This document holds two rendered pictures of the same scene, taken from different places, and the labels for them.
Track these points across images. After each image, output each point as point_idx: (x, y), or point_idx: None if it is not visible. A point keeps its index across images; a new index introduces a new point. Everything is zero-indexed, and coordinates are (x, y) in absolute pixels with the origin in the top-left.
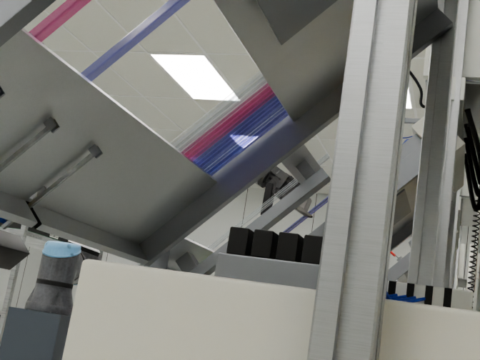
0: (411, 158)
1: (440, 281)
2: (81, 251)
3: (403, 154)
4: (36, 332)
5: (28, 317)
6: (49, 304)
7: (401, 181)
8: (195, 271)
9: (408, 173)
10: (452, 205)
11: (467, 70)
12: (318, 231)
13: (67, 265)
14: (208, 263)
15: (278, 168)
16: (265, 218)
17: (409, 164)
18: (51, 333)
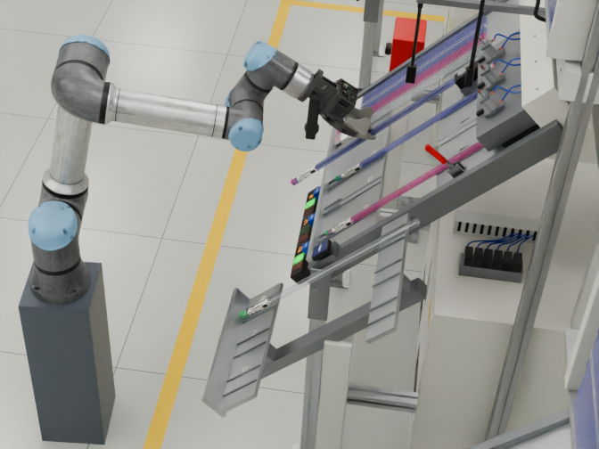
0: (518, 151)
1: (540, 286)
2: (76, 217)
3: (508, 131)
4: (64, 326)
5: (47, 314)
6: (67, 296)
7: (504, 175)
8: (273, 365)
9: (513, 167)
10: None
11: None
12: None
13: (70, 249)
14: (288, 361)
15: (324, 82)
16: (350, 329)
17: (515, 159)
18: (83, 326)
